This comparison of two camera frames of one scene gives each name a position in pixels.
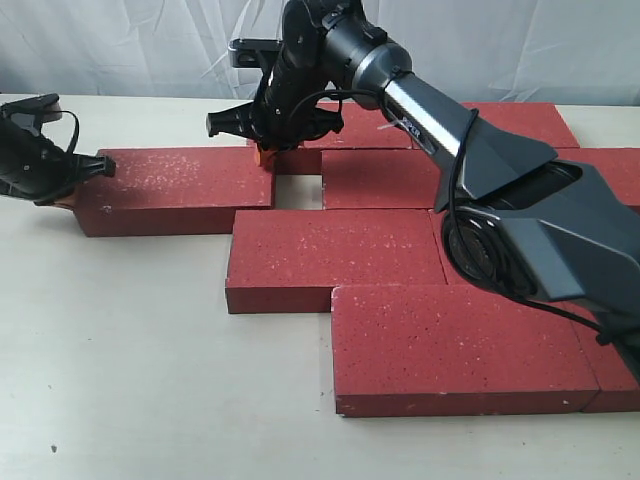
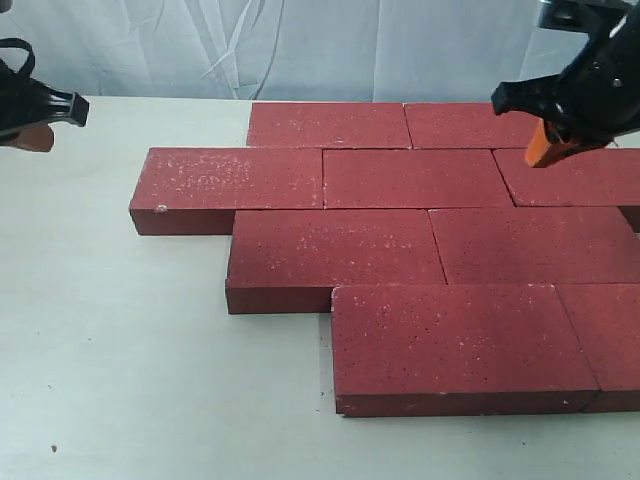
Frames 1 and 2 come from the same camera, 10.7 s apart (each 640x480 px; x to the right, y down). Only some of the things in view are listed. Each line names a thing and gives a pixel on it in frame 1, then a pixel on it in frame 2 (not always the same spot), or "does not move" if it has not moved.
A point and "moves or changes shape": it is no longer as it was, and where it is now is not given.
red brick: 619,389 does not move
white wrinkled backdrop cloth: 510,51 does not move
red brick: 377,178 does not move
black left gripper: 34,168 -> 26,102
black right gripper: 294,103 -> 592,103
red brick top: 181,191 moves or changes shape
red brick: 451,349 does not move
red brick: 289,260 does not move
